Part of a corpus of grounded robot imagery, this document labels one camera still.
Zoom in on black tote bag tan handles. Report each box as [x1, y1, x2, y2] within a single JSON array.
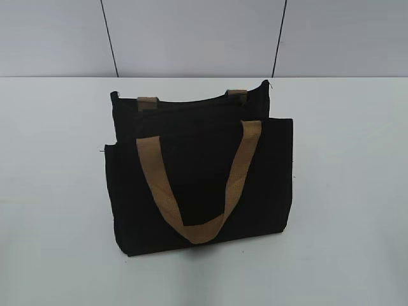
[[104, 80, 293, 257]]

